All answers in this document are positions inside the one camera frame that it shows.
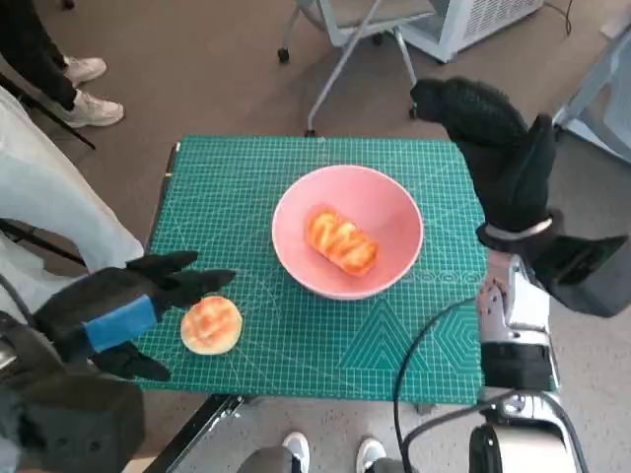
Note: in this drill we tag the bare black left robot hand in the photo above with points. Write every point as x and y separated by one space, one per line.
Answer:
113 300

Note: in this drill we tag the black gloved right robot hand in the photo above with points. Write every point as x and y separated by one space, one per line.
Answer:
512 167

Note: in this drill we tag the long striped toy bread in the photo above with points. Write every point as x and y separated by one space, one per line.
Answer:
340 241

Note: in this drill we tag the pink bowl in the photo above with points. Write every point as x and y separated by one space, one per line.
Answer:
305 222

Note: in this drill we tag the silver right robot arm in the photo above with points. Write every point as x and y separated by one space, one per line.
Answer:
517 315

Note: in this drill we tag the round toy bread bun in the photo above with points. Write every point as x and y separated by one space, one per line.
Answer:
212 325

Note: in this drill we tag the black stand leg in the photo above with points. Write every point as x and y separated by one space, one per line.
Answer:
39 241
74 135

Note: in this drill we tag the pale blue mesh chair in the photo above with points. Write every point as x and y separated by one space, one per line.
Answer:
611 98

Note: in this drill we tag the person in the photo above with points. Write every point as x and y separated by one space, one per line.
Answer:
49 197
296 446
24 49

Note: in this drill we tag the white perforated cabinet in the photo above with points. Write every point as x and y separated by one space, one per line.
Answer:
488 20

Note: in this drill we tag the black metal table strut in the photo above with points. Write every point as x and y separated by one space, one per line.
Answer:
197 428

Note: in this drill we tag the green cutting mat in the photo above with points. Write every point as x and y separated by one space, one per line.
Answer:
296 345

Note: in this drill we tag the grey office chair on castors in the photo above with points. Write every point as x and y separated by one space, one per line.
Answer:
379 12

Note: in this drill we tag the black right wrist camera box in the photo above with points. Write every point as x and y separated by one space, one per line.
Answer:
581 276

